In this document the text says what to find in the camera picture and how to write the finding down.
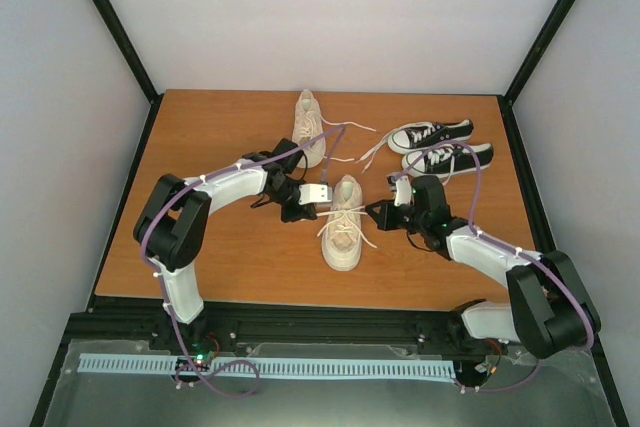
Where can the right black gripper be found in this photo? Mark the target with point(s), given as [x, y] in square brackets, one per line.
[386, 220]

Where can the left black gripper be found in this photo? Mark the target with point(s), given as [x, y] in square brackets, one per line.
[307, 212]

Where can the cream lace sneaker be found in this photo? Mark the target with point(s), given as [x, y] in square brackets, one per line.
[342, 236]
[309, 123]

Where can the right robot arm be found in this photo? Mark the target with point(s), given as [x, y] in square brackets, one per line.
[549, 309]

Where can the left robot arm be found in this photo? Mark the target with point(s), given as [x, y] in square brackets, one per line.
[172, 225]

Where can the black canvas sneaker front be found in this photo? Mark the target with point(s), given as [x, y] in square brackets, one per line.
[448, 160]

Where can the black canvas sneaker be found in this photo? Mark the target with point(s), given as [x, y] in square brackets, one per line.
[448, 160]
[419, 135]

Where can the black canvas sneaker rear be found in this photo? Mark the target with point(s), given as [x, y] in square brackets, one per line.
[419, 135]

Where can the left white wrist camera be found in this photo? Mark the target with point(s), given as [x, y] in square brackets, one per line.
[315, 193]

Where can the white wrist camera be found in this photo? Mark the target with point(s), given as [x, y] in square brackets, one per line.
[400, 186]
[315, 193]

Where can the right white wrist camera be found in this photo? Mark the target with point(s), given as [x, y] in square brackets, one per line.
[400, 186]

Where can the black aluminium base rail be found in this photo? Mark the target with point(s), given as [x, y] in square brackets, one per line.
[233, 327]

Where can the light blue slotted cable duct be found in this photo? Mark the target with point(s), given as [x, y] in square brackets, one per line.
[271, 368]

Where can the left black frame post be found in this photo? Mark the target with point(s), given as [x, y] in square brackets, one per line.
[126, 47]

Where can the black frame post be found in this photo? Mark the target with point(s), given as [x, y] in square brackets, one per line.
[126, 47]
[543, 40]

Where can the right black frame post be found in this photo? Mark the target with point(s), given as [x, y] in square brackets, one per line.
[543, 40]

